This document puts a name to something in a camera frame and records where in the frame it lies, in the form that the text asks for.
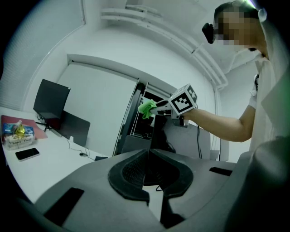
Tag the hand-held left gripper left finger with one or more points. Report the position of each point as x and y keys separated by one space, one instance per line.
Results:
x=102 y=204

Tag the dark window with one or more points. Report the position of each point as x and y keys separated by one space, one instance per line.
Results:
x=149 y=95

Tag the small white plug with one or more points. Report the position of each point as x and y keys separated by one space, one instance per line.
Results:
x=71 y=139

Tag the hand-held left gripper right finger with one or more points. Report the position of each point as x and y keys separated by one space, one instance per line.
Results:
x=176 y=179

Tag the yellow wrapped ornament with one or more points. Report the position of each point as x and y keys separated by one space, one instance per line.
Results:
x=19 y=130

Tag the green cloth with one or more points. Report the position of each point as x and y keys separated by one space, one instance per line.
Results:
x=146 y=108

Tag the black head camera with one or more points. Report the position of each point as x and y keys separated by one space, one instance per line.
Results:
x=209 y=31

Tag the black smartphone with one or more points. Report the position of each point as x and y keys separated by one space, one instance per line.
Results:
x=27 y=154

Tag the white ceiling pipes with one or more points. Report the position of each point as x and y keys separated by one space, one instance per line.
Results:
x=181 y=40

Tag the blue packet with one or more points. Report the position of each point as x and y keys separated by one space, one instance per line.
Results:
x=8 y=128

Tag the wide dark grey monitor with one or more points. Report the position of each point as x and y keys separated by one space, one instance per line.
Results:
x=136 y=143

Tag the person's right forearm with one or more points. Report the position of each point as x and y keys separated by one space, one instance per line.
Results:
x=215 y=124

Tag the person's white shirt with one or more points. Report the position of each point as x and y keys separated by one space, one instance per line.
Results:
x=269 y=102

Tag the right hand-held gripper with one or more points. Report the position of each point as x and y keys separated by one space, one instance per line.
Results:
x=181 y=102

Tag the small black monitor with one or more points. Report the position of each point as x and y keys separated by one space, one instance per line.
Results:
x=51 y=99

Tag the white roller blind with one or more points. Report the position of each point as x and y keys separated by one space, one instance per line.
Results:
x=97 y=108

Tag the red laptop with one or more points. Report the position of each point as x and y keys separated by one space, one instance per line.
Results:
x=40 y=133

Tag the person's head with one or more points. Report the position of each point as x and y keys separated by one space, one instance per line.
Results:
x=240 y=29

